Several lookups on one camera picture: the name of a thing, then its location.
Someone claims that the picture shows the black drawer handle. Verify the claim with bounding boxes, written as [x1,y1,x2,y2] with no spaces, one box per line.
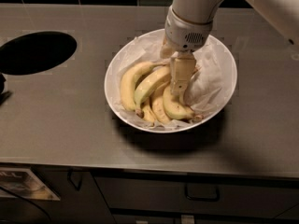
[184,183,220,202]

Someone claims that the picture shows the black object at left edge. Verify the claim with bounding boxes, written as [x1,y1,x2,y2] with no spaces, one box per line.
[0,73,12,105]

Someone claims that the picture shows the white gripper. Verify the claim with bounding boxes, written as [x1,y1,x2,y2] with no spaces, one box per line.
[160,7,213,105]

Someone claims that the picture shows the grey drawer front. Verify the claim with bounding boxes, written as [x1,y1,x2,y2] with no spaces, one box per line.
[96,177,299,218]

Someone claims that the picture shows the paper sheet on cabinet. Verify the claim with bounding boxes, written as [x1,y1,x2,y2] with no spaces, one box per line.
[0,167,60,201]

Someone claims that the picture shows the black cabinet door handle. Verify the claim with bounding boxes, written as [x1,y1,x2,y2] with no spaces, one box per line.
[67,169,83,191]

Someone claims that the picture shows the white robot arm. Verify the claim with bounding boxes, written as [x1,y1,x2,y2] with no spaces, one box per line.
[161,0,299,102]

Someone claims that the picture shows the small lower yellow banana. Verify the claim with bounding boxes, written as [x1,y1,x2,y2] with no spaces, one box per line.
[142,99,156,124]

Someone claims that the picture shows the white paper liner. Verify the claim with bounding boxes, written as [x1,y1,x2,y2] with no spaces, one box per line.
[105,29,237,133]

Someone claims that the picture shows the white bowl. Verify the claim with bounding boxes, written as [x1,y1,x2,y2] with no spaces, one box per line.
[105,29,237,133]

